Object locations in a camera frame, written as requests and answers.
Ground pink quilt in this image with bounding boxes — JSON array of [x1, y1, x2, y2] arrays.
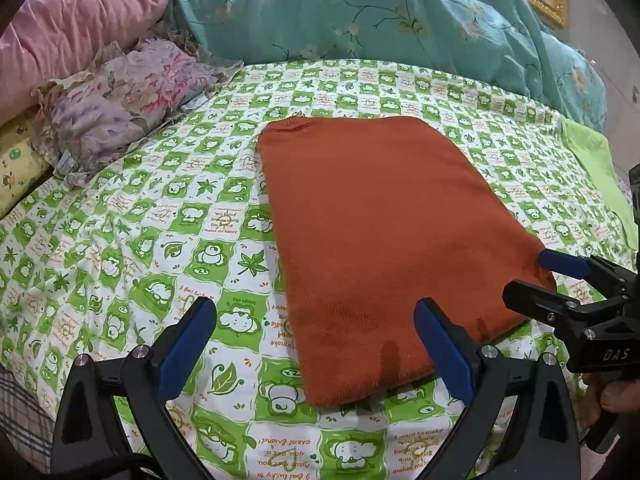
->
[[0, 0, 178, 121]]

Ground purple floral ruffled pillow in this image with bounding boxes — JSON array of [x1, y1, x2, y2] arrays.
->
[[31, 37, 244, 188]]

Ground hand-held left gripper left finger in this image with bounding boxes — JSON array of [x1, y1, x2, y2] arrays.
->
[[51, 296, 217, 480]]

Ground orange knit sweater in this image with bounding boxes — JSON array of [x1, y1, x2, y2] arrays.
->
[[256, 116, 557, 408]]

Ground plaid cloth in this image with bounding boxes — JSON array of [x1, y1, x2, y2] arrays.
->
[[0, 372, 56, 476]]

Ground yellow printed pillow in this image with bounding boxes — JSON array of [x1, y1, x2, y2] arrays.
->
[[0, 110, 53, 221]]

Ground teal floral quilt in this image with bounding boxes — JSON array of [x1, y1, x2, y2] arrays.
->
[[172, 0, 608, 133]]

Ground light green cloth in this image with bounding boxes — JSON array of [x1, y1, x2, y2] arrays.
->
[[560, 119, 638, 251]]

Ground person's right hand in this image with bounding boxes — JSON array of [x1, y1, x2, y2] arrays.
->
[[582, 372, 640, 453]]

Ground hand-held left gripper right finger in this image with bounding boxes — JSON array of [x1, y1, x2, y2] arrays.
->
[[413, 297, 582, 480]]

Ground green printed bedsheet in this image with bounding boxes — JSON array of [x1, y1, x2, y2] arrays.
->
[[0, 57, 640, 480]]

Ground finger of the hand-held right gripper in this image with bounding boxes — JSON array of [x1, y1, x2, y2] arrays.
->
[[539, 249, 629, 296], [502, 280, 582, 327]]

